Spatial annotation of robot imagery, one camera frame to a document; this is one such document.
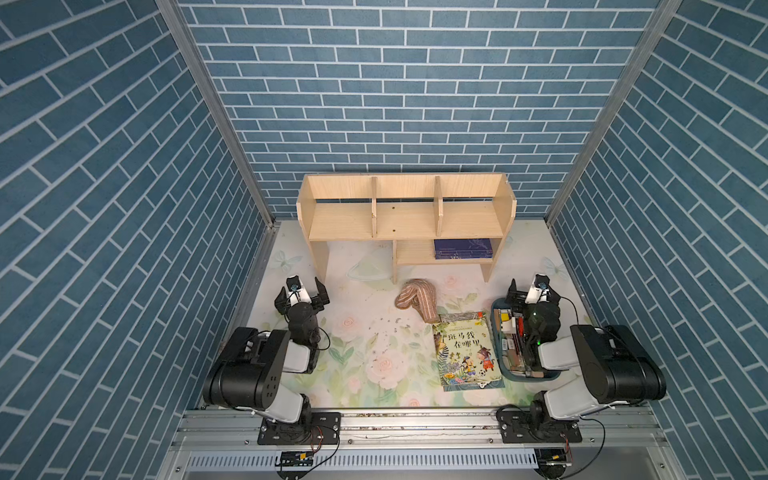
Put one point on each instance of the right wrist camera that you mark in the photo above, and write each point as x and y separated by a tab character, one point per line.
537	290

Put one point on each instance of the floral table mat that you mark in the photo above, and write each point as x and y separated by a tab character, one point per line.
376	355

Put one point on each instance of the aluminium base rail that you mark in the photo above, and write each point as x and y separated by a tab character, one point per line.
202	430

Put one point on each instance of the children's picture book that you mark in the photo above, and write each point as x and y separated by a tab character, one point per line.
465	355

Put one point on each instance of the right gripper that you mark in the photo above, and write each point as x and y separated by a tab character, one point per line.
514	294

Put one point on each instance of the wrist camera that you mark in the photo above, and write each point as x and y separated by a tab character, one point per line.
537	290
296	291

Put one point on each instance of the light wooden bookshelf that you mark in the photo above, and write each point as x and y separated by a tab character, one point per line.
410	210

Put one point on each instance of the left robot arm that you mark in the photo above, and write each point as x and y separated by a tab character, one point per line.
246	376

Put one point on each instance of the circuit board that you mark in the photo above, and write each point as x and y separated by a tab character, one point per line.
553	457
295	459

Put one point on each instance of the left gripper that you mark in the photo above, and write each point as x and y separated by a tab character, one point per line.
316	303

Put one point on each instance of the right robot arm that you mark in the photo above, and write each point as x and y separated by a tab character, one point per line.
614	367

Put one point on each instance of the dark blue book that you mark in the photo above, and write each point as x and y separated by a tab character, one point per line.
479	248

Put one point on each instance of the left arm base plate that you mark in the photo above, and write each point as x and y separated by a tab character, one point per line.
320	428

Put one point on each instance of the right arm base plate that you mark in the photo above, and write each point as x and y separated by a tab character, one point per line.
520	426

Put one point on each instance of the left circuit board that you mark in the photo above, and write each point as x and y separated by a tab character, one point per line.
295	459

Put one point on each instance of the teal tray of items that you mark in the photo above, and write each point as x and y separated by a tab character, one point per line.
516	344

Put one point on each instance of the right circuit board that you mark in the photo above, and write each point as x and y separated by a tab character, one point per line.
553	457

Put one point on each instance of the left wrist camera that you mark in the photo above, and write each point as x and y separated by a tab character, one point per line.
296	291

